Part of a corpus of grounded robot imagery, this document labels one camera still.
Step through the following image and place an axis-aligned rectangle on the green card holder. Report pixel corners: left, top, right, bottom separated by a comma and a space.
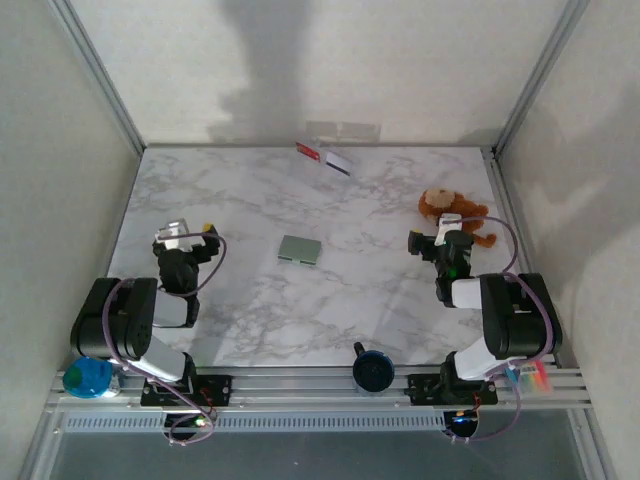
276, 234, 322, 268

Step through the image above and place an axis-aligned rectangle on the clear box with red card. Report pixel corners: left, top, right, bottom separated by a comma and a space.
294, 121, 384, 177

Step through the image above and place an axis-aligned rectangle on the brown plush monkey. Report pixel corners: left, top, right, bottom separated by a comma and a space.
418, 187, 498, 249

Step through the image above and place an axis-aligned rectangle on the black blue round knob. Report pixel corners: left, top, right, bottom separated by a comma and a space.
352, 342, 396, 396

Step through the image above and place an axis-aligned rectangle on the blue round container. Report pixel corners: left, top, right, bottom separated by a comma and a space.
62, 357, 115, 400

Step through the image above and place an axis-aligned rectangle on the rainbow colour label pack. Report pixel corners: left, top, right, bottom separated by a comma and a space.
504, 360, 554, 396

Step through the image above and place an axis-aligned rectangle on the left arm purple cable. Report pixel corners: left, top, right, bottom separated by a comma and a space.
102, 232, 229, 448

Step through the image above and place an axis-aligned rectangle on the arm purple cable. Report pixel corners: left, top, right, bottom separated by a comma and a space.
442, 214, 564, 446
102, 232, 229, 448

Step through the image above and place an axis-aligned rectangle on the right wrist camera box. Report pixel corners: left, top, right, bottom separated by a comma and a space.
434, 213, 464, 246

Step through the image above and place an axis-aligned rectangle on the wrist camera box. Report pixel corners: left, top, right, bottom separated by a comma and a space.
434, 213, 464, 246
153, 218, 195, 252

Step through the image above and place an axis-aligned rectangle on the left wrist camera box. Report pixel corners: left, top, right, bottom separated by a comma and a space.
153, 218, 195, 252

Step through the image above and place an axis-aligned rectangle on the aluminium side rail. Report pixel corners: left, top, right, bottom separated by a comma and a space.
482, 149, 561, 369

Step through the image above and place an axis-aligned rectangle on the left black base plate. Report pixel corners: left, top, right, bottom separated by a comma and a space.
140, 374, 234, 407

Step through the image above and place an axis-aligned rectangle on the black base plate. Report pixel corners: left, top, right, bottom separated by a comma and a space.
140, 374, 234, 407
405, 373, 500, 406

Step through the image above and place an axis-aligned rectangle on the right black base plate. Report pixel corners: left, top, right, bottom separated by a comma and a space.
405, 373, 500, 406

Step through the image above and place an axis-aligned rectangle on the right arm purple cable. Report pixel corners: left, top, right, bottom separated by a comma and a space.
442, 214, 564, 446

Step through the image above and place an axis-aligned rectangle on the aluminium mounting rail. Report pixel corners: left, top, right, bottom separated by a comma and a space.
47, 367, 594, 414

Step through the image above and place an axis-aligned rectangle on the left aluminium frame post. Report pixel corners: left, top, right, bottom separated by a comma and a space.
47, 0, 147, 157

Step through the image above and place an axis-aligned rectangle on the aluminium frame post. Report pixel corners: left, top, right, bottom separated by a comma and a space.
492, 0, 591, 157
47, 0, 147, 157

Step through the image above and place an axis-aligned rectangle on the grey slotted cable duct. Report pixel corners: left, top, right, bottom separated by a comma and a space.
64, 412, 446, 434

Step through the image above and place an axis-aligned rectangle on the right aluminium frame post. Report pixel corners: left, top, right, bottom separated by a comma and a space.
492, 0, 591, 157

